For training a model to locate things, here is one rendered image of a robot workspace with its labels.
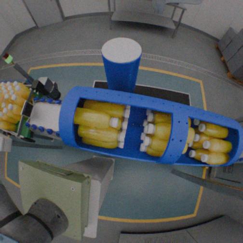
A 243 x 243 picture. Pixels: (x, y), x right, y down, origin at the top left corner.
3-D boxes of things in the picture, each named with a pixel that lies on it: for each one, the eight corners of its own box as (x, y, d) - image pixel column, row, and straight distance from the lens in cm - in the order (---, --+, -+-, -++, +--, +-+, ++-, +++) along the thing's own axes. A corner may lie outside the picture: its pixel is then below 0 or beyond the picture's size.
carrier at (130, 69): (135, 94, 163) (116, 87, 167) (146, 44, 94) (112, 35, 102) (127, 112, 152) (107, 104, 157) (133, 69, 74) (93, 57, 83)
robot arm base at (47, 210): (68, 236, 53) (58, 252, 48) (35, 219, 58) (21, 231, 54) (69, 209, 42) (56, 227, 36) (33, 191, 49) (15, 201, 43)
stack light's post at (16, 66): (62, 106, 196) (14, 65, 124) (60, 106, 198) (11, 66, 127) (63, 104, 197) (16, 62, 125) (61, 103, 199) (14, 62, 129)
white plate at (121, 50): (146, 43, 93) (145, 44, 94) (112, 34, 100) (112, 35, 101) (133, 67, 73) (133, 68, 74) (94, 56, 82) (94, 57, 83)
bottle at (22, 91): (29, 95, 112) (15, 86, 102) (35, 93, 108) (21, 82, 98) (29, 102, 109) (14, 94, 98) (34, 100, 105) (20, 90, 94)
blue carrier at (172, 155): (209, 161, 91) (239, 170, 74) (79, 142, 71) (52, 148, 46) (214, 121, 92) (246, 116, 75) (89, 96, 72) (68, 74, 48)
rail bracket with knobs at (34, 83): (42, 96, 101) (34, 90, 94) (36, 95, 106) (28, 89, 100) (46, 85, 104) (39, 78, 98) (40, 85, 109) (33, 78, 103)
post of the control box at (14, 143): (61, 149, 183) (6, 145, 107) (59, 148, 185) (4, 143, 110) (61, 146, 182) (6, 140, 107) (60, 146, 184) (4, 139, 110)
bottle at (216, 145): (224, 154, 79) (203, 153, 66) (223, 142, 80) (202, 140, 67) (233, 151, 74) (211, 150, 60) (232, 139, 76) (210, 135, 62)
